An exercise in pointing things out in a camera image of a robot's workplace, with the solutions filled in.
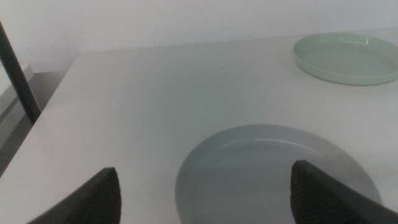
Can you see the grey shallow bowl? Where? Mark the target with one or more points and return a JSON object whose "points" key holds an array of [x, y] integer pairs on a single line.
{"points": [[242, 174]]}

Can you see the pale green shallow bowl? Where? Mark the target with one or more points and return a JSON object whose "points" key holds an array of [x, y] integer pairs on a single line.
{"points": [[342, 59]]}

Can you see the dark grey metal pole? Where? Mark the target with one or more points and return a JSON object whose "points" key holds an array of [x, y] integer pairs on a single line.
{"points": [[19, 81]]}

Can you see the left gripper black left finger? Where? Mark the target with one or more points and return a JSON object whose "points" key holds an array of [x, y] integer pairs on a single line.
{"points": [[96, 202]]}

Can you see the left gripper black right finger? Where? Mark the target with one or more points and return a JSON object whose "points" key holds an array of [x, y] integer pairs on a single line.
{"points": [[323, 199]]}

